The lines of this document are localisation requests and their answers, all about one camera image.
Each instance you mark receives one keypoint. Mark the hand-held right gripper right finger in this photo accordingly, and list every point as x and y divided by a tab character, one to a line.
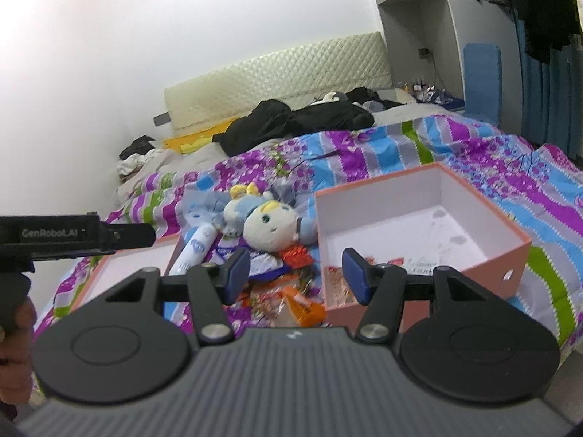
355	277

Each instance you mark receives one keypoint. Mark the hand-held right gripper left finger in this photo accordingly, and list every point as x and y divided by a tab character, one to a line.
237	275

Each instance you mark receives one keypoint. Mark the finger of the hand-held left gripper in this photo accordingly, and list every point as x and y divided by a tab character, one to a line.
132	236

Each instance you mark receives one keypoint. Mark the clear orange snack packet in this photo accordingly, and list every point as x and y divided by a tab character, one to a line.
341	286

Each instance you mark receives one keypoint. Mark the blue white snack packet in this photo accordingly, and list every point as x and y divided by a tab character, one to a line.
266	268

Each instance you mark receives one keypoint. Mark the red snack packet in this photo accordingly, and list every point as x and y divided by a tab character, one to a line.
296	255

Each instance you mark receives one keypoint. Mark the pink cardboard box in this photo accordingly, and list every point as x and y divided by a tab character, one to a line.
387	218

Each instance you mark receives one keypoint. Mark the person's left hand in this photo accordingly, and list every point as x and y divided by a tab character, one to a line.
18	341

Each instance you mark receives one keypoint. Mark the pink box lid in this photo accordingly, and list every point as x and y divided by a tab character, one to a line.
125	261

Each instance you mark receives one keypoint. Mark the white tube bottle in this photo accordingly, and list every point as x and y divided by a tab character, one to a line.
196	248

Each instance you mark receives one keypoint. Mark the blue dress plush doll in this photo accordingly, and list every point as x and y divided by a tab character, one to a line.
268	230

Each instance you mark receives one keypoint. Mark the black white clothes heap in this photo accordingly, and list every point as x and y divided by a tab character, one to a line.
136	154

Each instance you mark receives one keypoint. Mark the yellow cloth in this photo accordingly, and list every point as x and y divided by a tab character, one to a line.
191	142

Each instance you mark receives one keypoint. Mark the black clothes pile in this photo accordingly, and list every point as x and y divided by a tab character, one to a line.
291	123

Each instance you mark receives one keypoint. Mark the floral striped blanket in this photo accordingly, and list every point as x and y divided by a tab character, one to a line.
478	154

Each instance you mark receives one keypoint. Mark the white black cloth item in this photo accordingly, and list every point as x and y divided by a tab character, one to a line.
331	97

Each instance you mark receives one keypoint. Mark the row of small bottles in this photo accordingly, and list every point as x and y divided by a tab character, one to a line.
423	89

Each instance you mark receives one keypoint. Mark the cream quilted headboard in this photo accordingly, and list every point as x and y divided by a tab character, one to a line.
273	68

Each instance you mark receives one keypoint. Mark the blue padded board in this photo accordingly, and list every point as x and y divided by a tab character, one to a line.
480	82

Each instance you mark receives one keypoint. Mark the blue curtain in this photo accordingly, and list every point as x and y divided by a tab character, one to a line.
546	100

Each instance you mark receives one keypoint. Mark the black hanging coat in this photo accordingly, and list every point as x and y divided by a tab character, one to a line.
542	9

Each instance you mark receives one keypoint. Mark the grey wall switch panel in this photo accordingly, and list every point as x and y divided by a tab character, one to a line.
161	119

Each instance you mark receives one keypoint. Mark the wall socket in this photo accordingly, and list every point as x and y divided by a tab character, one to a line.
425	53

